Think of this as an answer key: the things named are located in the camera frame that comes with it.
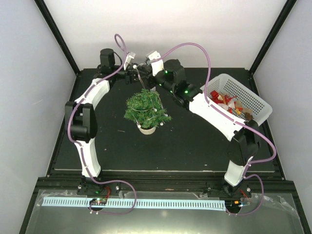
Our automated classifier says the small green christmas tree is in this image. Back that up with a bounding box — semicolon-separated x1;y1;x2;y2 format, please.
124;89;172;135

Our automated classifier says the white bulb light string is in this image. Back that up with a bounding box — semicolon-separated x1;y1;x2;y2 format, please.
131;63;169;129

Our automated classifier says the red gift box ornament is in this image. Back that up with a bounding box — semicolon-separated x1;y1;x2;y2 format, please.
211;91;219;101

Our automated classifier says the white perforated plastic basket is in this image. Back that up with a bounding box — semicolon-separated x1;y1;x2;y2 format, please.
207;74;273;126

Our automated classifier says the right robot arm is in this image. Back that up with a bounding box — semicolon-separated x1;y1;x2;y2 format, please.
146;58;261;196

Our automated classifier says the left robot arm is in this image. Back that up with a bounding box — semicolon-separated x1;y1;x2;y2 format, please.
65;48;136;195

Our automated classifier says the brown pine cone ornament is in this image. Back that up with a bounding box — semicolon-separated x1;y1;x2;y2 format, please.
244;112;254;121

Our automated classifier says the small circuit board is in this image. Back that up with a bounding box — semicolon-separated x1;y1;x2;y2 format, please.
89;198;107;206

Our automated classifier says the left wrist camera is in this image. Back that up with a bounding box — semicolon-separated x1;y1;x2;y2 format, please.
123;52;136;71

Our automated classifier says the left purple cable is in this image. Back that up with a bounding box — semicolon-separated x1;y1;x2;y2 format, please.
67;33;137;217

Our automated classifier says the purple cable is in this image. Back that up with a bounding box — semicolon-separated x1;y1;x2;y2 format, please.
159;42;277;216
67;33;137;217

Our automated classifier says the left black frame post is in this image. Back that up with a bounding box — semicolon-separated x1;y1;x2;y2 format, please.
34;0;80;75

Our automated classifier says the black frame post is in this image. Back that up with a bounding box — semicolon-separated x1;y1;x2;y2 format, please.
249;0;297;75
34;0;80;75

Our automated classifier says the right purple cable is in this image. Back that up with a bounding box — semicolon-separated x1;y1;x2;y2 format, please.
159;42;277;216

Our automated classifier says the light blue slotted cable duct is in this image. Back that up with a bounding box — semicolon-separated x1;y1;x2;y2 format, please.
41;197;226;211

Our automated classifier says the right black frame post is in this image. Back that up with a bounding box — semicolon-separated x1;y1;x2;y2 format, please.
249;0;297;75

